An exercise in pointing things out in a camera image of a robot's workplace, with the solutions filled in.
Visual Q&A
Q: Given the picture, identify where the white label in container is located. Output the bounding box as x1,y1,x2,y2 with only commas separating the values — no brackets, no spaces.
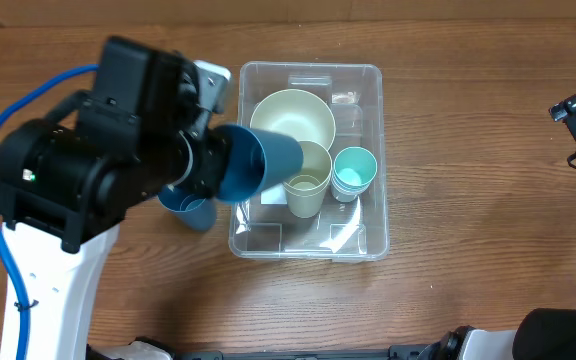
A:
260,186,287,205

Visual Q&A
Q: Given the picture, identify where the tall beige cup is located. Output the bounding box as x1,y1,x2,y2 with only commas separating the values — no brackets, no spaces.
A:
283,175,329,218
283,141,332,196

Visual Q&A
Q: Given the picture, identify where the clear plastic storage container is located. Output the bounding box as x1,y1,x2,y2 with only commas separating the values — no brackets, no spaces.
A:
229,61,390,262

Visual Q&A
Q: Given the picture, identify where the cream bowl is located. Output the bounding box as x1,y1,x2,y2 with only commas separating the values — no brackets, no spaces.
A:
250,89,336,150

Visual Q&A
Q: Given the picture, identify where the tall dark blue cup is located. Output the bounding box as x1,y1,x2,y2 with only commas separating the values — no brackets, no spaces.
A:
216,124,304,204

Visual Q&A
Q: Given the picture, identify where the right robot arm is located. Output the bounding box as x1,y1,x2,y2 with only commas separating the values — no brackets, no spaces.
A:
419,94,576,360

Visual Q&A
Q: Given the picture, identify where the mint green small cup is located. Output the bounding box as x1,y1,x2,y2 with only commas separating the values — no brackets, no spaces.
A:
333,147,378,188

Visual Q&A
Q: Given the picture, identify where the light blue small cup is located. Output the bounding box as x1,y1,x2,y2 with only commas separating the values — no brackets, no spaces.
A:
331,174,370,195

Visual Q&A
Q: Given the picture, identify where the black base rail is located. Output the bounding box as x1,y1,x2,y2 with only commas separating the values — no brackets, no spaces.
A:
85,337,439,360

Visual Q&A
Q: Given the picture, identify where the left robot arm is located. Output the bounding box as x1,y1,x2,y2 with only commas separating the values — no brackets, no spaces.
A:
0,36,232,359

